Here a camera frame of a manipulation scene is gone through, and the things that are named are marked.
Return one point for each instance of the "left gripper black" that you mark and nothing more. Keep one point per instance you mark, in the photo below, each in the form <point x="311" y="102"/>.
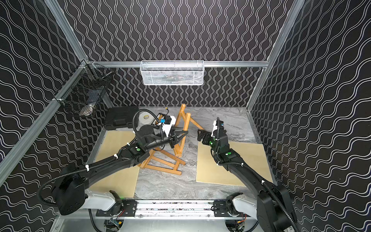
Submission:
<point x="171" y="139"/>

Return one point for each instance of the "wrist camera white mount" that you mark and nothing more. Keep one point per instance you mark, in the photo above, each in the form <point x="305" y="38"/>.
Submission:
<point x="166" y="128"/>
<point x="218" y="125"/>

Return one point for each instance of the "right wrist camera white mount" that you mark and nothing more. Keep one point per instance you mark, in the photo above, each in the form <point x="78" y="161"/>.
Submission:
<point x="218" y="125"/>

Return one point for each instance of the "white wire mesh basket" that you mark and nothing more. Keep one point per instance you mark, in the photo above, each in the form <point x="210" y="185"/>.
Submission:
<point x="172" y="72"/>

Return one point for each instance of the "large wooden easel frame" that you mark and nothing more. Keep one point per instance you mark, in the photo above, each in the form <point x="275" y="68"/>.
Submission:
<point x="168" y="167"/>

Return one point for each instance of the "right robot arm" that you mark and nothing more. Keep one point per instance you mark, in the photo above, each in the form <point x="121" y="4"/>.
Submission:
<point x="272" y="206"/>

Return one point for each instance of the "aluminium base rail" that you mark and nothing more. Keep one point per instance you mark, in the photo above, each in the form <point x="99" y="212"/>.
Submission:
<point x="166" y="209"/>

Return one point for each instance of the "black plastic tool case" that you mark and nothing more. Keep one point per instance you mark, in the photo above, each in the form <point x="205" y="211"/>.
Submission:
<point x="120" y="117"/>

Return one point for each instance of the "black wire basket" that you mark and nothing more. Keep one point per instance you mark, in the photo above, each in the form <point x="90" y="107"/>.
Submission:
<point x="84" y="96"/>

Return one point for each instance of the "white tape roll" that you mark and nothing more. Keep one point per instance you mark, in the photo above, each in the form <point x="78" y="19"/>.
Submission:
<point x="145" y="118"/>

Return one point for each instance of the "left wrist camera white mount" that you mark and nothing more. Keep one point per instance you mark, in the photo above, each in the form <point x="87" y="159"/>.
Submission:
<point x="166" y="128"/>

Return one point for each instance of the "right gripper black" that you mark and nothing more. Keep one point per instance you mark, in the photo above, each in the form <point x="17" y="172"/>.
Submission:
<point x="201" y="136"/>

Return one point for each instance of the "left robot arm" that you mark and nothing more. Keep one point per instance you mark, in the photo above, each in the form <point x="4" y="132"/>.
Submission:
<point x="70" y="191"/>

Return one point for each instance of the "black charger board with cable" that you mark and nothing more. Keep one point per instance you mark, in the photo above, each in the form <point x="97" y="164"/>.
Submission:
<point x="161" y="114"/>

